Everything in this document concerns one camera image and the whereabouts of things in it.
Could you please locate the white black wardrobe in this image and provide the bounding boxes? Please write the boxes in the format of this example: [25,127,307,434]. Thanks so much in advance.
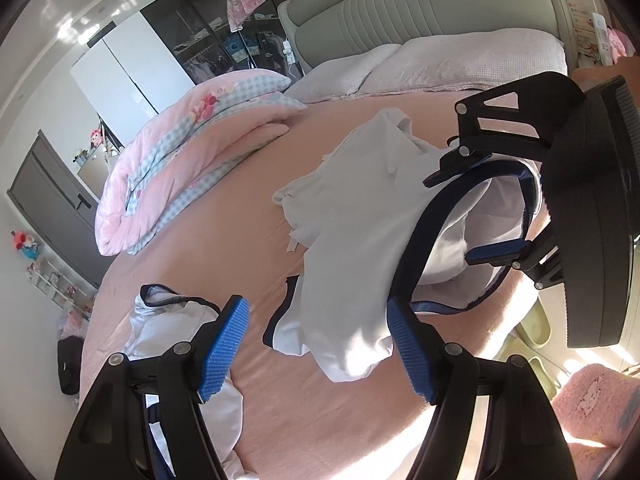
[70,0,302,144]

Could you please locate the white navy-trimmed pants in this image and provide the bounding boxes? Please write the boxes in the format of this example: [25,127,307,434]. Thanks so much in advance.
[125,284,254,479]

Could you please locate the grey door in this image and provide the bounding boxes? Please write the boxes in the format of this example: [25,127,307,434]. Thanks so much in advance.
[8,132,113,288]

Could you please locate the folded pink checkered quilt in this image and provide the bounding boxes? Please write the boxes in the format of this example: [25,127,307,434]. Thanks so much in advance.
[94,68,306,256]

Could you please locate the grey padded headboard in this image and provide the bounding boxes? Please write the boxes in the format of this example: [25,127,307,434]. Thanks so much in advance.
[278,0,578,70]

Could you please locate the silver drawer cabinet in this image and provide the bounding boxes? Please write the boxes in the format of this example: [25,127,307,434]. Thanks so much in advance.
[77,152,119,200]

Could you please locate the pink bed sheet mattress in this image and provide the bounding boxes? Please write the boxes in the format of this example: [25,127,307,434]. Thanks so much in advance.
[80,92,459,479]

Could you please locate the pink fuzzy slipper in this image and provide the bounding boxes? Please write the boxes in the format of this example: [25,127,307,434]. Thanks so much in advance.
[552,364,639,448]

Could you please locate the white navy-trimmed jacket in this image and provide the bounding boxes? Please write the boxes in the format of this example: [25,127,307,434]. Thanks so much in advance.
[262,108,541,382]

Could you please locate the black bag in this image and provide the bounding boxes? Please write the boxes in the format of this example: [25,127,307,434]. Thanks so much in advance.
[58,336,85,396]

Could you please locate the red blue plush toy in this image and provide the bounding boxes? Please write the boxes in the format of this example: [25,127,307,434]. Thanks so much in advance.
[11,231,41,261]

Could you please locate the white wire shelf rack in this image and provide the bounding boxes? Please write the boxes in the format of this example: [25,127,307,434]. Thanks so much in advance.
[26,258,93,313]

